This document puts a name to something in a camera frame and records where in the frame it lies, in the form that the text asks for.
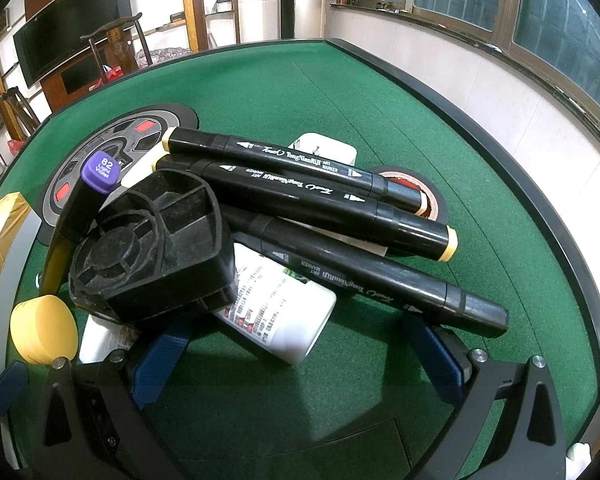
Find yellow tape roll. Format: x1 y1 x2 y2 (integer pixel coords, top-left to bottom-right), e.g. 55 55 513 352
9 295 79 365

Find black plastic holder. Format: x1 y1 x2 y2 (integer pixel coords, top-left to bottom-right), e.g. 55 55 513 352
68 169 238 332

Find white bottle with label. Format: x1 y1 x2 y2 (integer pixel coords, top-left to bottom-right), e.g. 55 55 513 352
215 243 337 365

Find black marker purple cap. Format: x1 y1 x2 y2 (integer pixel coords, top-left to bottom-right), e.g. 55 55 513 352
38 149 123 297

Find black tape roll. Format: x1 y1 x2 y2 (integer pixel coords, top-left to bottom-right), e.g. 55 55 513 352
370 165 449 223

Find black marker grey cap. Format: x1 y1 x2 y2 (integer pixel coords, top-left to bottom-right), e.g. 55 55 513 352
221 206 509 338

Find black marker yellow caps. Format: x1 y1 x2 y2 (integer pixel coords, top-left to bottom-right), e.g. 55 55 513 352
162 127 428 216

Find round grey table control panel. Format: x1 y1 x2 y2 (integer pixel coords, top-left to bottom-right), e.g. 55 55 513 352
34 103 199 246

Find black television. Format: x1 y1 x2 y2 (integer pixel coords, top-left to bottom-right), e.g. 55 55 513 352
14 0 131 87

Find wooden chair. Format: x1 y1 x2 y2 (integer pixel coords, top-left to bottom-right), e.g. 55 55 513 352
80 12 152 84

